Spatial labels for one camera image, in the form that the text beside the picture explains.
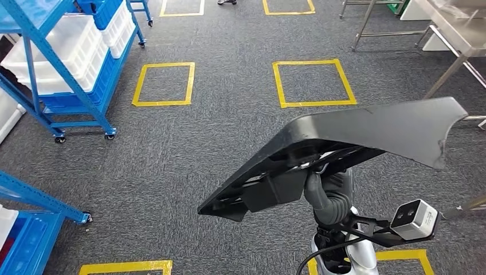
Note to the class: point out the blue wheeled shelf rack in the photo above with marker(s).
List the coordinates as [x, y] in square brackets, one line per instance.
[72, 81]

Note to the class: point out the yellow floor tape square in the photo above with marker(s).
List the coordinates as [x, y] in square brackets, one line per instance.
[315, 103]
[288, 13]
[182, 15]
[125, 266]
[163, 103]

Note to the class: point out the green plastic crate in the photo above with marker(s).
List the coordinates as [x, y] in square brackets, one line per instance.
[398, 7]

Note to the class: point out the stainless steel workbench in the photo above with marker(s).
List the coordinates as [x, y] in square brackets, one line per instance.
[455, 26]

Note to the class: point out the red flat item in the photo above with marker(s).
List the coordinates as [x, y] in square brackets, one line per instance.
[5, 252]

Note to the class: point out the blue steel shelf rack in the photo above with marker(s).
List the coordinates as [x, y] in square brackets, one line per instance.
[38, 197]

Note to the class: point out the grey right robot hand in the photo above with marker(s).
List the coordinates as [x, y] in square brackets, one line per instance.
[340, 186]

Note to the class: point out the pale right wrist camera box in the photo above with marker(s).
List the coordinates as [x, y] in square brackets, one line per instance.
[415, 220]

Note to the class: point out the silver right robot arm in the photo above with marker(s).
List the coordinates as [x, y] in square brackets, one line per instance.
[364, 258]

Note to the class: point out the black plastic plate frame part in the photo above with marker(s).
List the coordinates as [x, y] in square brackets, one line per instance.
[379, 129]

